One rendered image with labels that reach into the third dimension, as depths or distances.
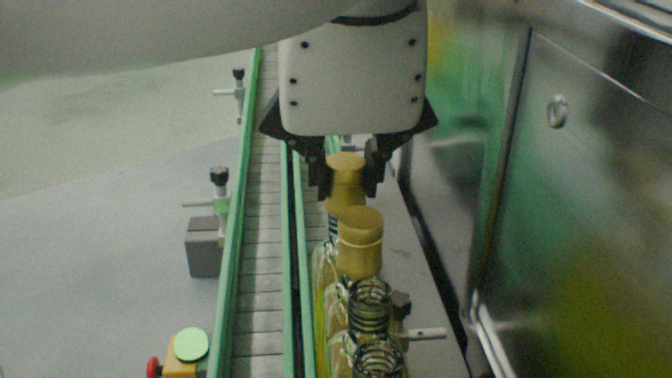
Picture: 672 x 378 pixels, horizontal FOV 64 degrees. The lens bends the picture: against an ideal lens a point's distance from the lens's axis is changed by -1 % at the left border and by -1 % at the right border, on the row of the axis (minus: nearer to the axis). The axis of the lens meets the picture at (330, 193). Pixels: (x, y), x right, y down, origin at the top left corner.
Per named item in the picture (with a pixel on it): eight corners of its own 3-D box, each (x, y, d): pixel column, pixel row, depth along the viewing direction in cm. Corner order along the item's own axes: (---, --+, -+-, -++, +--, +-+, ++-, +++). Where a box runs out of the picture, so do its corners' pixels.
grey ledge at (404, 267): (461, 429, 67) (474, 367, 61) (391, 434, 66) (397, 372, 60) (360, 121, 148) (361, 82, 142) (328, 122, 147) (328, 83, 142)
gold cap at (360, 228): (384, 278, 41) (387, 230, 38) (336, 279, 41) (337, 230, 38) (380, 249, 44) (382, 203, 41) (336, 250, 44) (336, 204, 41)
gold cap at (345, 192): (368, 216, 45) (370, 169, 43) (326, 218, 44) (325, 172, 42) (362, 194, 48) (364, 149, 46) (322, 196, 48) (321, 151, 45)
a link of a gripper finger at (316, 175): (324, 113, 42) (322, 175, 47) (282, 115, 42) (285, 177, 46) (328, 140, 40) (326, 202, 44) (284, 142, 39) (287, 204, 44)
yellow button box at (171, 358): (222, 406, 74) (215, 369, 70) (166, 410, 73) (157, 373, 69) (225, 366, 80) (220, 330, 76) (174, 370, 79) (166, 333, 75)
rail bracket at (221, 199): (235, 251, 83) (227, 175, 76) (187, 253, 83) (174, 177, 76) (237, 236, 87) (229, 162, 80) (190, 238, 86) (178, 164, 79)
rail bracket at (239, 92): (248, 128, 122) (244, 70, 116) (216, 129, 122) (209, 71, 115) (249, 121, 126) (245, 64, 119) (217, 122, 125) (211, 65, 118)
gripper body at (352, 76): (426, -52, 36) (406, 89, 44) (271, -50, 35) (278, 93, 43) (456, 2, 30) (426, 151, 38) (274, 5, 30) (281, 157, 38)
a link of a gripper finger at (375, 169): (408, 110, 42) (398, 171, 47) (367, 111, 42) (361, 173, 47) (416, 136, 40) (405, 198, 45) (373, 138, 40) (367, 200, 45)
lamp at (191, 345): (207, 363, 71) (204, 346, 69) (172, 365, 71) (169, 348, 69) (210, 337, 75) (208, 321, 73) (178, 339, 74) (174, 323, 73)
